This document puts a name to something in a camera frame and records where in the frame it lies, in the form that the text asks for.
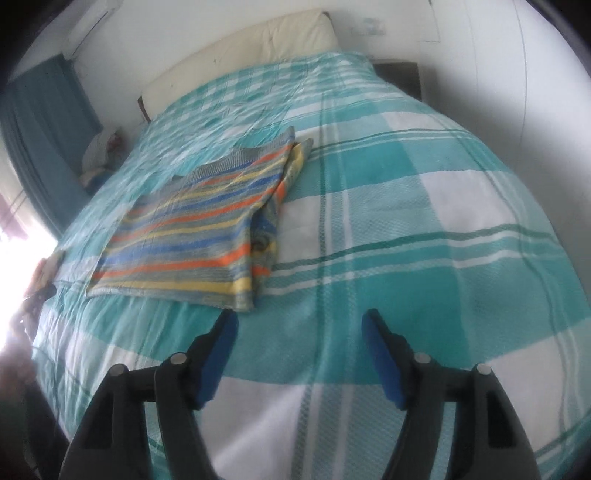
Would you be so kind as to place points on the teal curtain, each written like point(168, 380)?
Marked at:
point(41, 138)

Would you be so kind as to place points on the white wardrobe doors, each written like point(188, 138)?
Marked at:
point(498, 69)

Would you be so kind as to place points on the teal plaid bedspread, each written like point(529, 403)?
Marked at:
point(392, 207)

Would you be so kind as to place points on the white air conditioner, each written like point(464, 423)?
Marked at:
point(90, 25)

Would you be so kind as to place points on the cream padded headboard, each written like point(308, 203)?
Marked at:
point(240, 55)

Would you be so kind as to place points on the striped knit sweater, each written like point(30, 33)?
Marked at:
point(194, 230)

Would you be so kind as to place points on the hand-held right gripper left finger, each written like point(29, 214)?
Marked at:
point(217, 364)

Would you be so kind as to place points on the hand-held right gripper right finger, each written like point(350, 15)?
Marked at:
point(387, 364)

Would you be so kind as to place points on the pile of clothes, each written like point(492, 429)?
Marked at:
point(99, 154)

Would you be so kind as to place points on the dark nightstand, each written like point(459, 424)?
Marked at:
point(398, 76)

